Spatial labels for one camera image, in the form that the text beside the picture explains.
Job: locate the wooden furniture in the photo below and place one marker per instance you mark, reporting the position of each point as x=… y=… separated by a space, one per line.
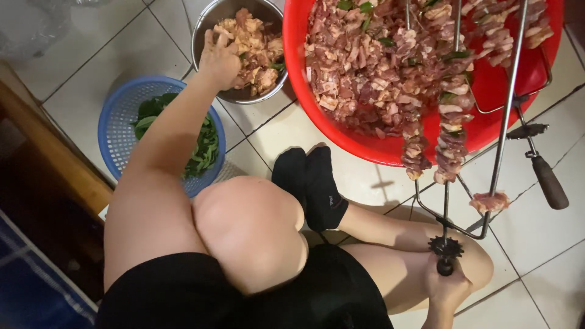
x=50 y=151

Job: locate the person's right fingers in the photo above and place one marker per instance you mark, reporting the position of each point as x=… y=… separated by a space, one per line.
x=460 y=279

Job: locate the red plastic basin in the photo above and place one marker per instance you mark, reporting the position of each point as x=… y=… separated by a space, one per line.
x=491 y=82

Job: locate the heap of marinated red meat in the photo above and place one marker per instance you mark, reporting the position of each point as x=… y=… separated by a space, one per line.
x=365 y=68

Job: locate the stainless steel bowl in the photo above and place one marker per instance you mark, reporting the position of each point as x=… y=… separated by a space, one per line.
x=210 y=18

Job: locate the single skewered meat piece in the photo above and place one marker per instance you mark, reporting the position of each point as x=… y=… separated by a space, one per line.
x=489 y=201

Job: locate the clear plastic bag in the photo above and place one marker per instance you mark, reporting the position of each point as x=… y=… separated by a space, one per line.
x=32 y=23

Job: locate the person's left hand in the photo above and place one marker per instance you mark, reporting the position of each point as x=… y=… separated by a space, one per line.
x=219 y=64

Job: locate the black sock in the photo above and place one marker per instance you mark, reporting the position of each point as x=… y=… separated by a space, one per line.
x=289 y=171
x=322 y=192

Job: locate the person's right hand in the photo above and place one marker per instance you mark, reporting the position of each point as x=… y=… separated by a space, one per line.
x=445 y=292

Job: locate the blue plastic basket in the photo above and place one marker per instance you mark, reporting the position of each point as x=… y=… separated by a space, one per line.
x=116 y=123

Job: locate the black shorts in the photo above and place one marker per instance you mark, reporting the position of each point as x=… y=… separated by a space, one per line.
x=183 y=297

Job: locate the metal rotisserie skewer fork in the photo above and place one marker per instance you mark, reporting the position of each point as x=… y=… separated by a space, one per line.
x=502 y=137

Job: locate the heap of pale meat pieces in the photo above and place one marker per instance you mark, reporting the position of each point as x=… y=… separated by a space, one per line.
x=256 y=50

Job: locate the person's left fingers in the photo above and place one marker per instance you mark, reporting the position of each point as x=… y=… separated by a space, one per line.
x=216 y=40

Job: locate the heap of green leaves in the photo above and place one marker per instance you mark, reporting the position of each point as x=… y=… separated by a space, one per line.
x=205 y=146

